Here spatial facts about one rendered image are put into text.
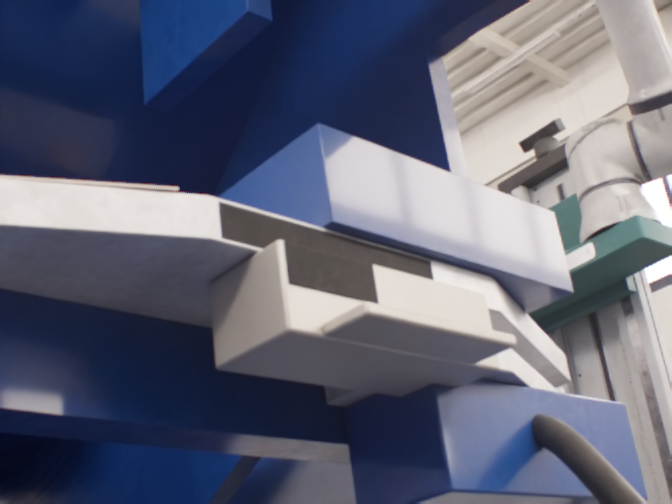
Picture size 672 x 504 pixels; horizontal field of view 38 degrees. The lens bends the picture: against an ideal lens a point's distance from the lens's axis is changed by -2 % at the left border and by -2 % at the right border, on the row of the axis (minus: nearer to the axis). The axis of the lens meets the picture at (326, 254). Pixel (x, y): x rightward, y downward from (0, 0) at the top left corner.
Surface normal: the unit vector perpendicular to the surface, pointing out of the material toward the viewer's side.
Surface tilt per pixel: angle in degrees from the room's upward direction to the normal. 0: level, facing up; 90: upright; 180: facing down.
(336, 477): 90
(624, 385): 90
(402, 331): 180
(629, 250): 180
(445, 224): 90
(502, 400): 90
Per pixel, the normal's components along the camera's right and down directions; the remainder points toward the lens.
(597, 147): -0.50, -0.31
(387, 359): 0.12, 0.90
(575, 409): 0.66, -0.39
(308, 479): -0.74, -0.19
